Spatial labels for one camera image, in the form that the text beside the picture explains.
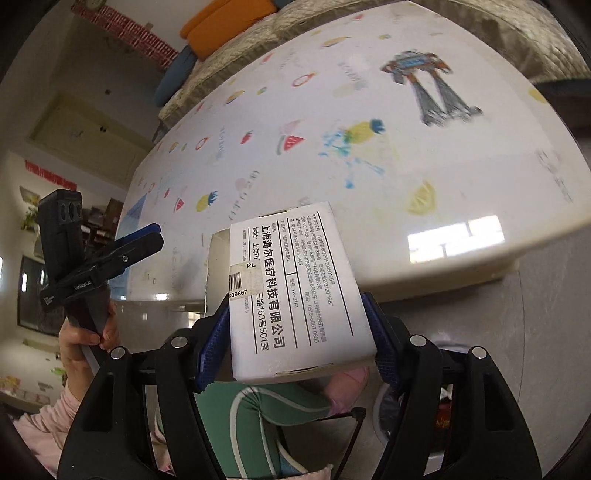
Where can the pink slipper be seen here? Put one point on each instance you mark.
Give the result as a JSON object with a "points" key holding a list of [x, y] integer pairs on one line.
{"points": [[346, 387]]}

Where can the white trash bin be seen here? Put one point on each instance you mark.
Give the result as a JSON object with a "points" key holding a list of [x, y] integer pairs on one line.
{"points": [[415, 415]]}

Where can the blue cushion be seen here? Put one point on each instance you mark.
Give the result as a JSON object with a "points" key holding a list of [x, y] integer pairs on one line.
{"points": [[178, 69]]}

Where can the grey quilted sofa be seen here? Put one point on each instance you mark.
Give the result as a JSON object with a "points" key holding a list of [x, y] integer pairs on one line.
{"points": [[461, 23]]}

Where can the person's left hand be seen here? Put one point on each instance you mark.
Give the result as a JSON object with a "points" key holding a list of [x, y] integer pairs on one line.
{"points": [[81, 344]]}

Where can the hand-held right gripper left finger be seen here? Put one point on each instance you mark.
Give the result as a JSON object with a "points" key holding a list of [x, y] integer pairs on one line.
{"points": [[214, 341]]}

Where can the person's left forearm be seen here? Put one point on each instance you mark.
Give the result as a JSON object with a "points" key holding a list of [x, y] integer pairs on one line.
{"points": [[60, 415]]}

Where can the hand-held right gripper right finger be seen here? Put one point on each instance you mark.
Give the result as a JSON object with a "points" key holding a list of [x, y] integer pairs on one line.
{"points": [[383, 341]]}

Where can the orange cushion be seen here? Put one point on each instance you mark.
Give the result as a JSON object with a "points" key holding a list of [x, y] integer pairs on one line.
{"points": [[221, 23]]}

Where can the person's green pants legs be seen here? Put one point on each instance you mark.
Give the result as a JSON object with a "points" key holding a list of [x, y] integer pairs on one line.
{"points": [[258, 410]]}

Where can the white cardboard box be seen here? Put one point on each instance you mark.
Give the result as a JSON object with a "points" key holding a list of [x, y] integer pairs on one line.
{"points": [[295, 295]]}

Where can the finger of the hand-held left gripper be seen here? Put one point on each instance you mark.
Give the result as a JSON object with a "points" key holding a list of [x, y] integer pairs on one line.
{"points": [[134, 247]]}

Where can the red paper wall banner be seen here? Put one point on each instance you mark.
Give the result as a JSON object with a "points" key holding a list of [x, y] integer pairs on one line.
{"points": [[129, 32]]}

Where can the pale wooden door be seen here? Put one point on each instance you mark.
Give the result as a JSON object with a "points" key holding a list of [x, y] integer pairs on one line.
{"points": [[87, 138]]}

